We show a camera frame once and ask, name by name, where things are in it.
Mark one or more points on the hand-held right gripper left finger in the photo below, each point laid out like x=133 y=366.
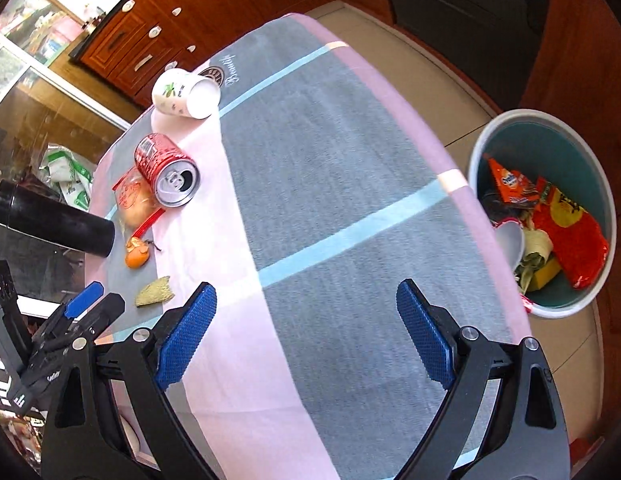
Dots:
x=188 y=340

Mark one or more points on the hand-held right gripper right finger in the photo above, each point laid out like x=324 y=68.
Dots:
x=423 y=330

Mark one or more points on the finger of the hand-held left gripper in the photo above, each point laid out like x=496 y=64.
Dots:
x=85 y=296
x=108 y=310

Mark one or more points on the small plastic dessert cup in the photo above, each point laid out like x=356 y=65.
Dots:
x=510 y=240

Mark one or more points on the yellow sponge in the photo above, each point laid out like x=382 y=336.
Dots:
x=545 y=272

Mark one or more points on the colourful snack packet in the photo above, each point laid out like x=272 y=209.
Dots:
x=508 y=180

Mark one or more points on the red snack bag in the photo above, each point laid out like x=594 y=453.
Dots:
x=575 y=240

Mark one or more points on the teal trash bin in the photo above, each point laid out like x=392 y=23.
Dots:
x=540 y=145

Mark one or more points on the green leaf scrap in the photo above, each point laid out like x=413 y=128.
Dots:
x=153 y=292

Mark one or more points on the orange peel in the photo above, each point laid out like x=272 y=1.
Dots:
x=137 y=257

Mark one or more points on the black thermos bottle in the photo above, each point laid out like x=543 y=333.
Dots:
x=55 y=220

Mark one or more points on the packaged bun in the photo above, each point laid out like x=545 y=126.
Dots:
x=133 y=205

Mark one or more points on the red soda can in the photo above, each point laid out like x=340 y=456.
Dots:
x=155 y=160

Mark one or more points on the pink and grey tablecloth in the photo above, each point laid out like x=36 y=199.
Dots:
x=315 y=185

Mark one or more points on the white paper cup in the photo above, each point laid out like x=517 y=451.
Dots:
x=175 y=92

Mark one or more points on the glass sliding door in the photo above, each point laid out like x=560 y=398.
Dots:
x=35 y=75

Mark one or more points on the sauce bottles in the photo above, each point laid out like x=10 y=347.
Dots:
x=93 y=17

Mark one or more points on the black built-in oven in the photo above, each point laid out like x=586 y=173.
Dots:
x=465 y=35

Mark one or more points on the wooden kitchen cabinets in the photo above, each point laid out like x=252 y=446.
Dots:
x=190 y=10

